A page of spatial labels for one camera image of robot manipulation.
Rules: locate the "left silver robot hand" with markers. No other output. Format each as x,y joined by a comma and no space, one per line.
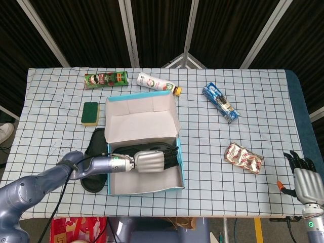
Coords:
149,162

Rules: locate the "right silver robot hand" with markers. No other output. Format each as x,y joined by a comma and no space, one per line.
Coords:
308,184

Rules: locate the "black rubber slipper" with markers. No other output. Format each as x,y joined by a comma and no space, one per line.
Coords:
157,146
97,141

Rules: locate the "light blue shoe box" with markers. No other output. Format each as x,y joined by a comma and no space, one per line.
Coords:
141,121

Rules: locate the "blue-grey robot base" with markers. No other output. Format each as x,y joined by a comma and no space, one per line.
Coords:
157,234

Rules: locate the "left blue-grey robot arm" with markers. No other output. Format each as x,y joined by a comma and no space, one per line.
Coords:
30,187

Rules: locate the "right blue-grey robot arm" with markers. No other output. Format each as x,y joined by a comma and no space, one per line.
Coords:
315,227

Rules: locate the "blue Oreo cookie pack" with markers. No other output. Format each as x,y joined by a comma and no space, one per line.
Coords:
220,101

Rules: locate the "brown paper bag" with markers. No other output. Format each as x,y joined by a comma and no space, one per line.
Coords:
182,222

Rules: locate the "gold red snack wrapper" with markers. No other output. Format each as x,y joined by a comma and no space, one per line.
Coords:
243,158

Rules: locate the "blue padded table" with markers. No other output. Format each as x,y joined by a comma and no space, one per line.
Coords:
301,114

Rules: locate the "green yellow sponge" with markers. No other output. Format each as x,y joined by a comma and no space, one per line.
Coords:
89,111

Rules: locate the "white drink bottle yellow cap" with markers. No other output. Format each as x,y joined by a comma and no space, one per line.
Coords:
154,82

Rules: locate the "white grid tablecloth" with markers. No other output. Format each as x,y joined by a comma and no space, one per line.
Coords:
227,197

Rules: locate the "green Pringles can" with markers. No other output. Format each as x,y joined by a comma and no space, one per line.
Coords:
106,79

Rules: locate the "metal table leg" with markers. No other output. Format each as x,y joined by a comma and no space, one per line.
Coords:
226,230

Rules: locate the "red patterned bag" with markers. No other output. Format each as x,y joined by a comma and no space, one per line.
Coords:
81,229

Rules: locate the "metal partition base foot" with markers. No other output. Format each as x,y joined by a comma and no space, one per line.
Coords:
183,60

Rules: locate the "black corrugated partition panel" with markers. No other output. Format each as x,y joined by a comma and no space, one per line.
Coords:
162,25
15,50
83,30
303,38
227,30

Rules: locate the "white partition frame bar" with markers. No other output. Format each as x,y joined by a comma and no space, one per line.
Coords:
316,114
10,112

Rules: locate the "white partition frame post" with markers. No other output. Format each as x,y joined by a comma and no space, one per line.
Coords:
263,33
189,33
43,33
129,33

